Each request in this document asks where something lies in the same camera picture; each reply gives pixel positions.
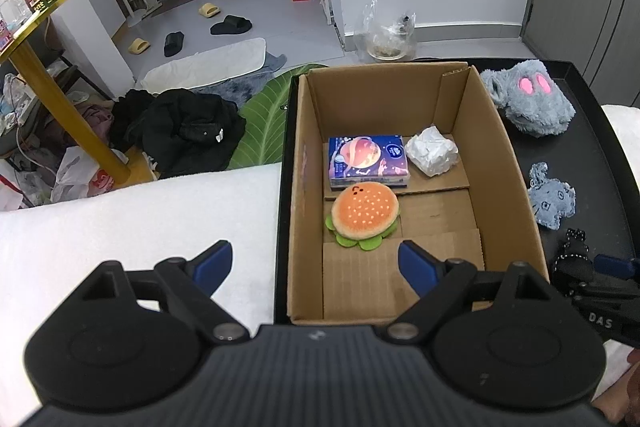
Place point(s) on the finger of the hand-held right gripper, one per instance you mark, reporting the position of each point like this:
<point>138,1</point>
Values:
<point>617,267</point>
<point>600,290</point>

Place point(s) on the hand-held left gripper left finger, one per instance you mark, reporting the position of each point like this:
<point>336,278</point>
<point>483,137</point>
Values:
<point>215,264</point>

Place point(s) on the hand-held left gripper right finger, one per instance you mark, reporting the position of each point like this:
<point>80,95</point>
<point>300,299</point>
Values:
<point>417,267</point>

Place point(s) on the hamburger plush toy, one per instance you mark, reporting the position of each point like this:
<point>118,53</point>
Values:
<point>362,209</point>

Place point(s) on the black tray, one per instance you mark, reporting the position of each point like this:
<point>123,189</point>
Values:
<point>590,157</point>

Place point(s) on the white paper ball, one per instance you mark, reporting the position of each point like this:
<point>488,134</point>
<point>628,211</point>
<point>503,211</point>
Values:
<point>430,152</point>

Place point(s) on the blue tissue pack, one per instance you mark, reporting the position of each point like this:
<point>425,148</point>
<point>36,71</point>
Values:
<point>367,159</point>

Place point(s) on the brown cardboard box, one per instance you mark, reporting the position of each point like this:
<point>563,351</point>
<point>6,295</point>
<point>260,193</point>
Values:
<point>450,107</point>

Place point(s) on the person's right hand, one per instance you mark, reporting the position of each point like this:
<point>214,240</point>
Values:
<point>627,397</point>

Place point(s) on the small blue-grey plush toy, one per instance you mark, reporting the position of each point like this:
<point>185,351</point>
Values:
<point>550,202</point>

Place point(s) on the black clothes pile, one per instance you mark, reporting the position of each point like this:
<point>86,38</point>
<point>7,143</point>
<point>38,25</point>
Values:
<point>190,132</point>

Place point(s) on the green leaf-shaped rug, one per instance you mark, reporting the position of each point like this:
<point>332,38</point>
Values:
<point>270,117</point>

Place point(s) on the white plastic bag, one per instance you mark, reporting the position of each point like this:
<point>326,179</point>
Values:
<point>80,172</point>

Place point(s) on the large grey plush toy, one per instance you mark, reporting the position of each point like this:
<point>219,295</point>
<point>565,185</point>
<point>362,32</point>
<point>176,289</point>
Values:
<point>535,112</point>

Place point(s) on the grey-blue fluffy rug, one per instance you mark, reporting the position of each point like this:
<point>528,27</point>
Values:
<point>235,89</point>

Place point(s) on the pink cloth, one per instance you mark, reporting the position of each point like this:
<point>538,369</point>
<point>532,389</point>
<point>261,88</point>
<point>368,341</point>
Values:
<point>95,124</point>

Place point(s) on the white floor mat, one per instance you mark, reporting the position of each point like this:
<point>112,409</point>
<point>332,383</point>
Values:
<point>200,67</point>

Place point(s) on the black slipper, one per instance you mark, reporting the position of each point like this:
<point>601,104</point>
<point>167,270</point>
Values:
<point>174,44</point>
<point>231,26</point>

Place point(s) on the clear plastic bag with bowl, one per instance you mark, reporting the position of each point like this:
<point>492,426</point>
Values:
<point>385,42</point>

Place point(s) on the yellow slipper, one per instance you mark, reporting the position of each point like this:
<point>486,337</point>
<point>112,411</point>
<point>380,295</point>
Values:
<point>210,10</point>
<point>140,46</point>

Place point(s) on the round gold table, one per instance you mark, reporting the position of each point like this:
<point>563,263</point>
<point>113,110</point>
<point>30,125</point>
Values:
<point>50,92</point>

